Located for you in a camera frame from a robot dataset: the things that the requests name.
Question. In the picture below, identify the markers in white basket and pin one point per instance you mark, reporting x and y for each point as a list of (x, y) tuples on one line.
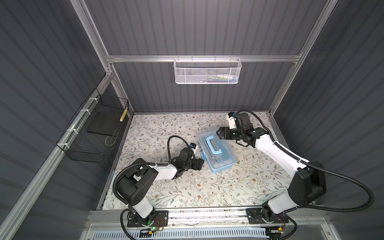
[(226, 79)]

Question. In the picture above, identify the clear tool box lid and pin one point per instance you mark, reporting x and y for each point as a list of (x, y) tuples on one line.
[(214, 147)]

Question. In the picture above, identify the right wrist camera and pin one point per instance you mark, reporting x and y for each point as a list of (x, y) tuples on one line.
[(231, 120)]

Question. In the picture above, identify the black wire mesh basket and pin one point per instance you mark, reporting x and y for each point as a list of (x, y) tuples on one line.
[(94, 134)]

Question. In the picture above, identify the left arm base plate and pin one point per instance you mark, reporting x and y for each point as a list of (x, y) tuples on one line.
[(156, 218)]

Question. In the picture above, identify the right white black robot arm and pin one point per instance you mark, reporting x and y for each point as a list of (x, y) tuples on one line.
[(307, 183)]

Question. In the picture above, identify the white slotted cable duct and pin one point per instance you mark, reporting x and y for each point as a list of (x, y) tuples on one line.
[(203, 233)]

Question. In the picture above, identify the blue plastic tool box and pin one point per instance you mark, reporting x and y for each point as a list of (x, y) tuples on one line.
[(216, 153)]

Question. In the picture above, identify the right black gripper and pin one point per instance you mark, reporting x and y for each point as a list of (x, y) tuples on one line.
[(226, 130)]

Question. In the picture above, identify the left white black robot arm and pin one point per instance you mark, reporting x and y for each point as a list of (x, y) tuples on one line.
[(133, 182)]

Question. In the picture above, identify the black foam pad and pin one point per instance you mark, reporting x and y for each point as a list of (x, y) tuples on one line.
[(106, 124)]

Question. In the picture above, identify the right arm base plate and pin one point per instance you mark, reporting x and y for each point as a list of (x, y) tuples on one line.
[(263, 216)]

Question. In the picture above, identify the white wire mesh basket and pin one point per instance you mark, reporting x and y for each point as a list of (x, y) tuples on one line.
[(187, 71)]

